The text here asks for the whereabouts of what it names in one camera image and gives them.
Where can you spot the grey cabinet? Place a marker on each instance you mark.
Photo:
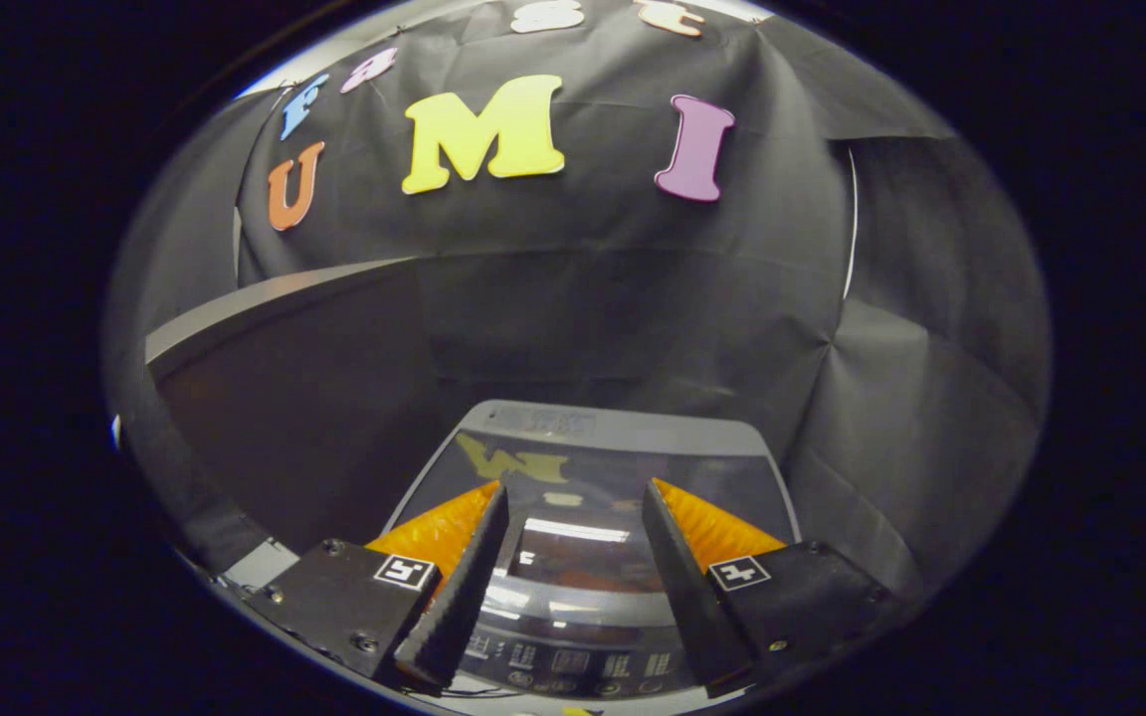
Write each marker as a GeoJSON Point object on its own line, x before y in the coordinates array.
{"type": "Point", "coordinates": [294, 428]}

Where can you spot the dark washing machine lid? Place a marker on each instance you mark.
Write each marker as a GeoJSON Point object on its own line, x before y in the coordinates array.
{"type": "Point", "coordinates": [583, 447]}

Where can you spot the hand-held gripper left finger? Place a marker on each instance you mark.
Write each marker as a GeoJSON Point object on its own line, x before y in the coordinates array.
{"type": "Point", "coordinates": [459, 607]}

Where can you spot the grey washing machine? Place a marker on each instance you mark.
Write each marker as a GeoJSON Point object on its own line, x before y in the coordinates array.
{"type": "Point", "coordinates": [583, 666]}

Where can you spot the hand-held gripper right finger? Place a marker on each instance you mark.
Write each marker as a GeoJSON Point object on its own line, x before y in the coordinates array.
{"type": "Point", "coordinates": [682, 607]}

